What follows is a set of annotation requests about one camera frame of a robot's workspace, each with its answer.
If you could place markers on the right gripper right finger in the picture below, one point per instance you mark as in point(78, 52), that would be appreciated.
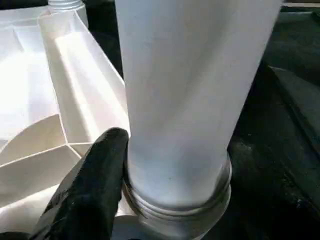
point(270, 205)

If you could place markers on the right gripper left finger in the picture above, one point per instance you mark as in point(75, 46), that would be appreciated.
point(90, 190)

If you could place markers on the white plastic table leg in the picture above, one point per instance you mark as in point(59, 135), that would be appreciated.
point(190, 100)
point(65, 4)

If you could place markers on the black work mat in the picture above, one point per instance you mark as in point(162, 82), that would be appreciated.
point(290, 150)

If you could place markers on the white plastic table top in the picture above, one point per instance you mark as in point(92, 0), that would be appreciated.
point(30, 90)

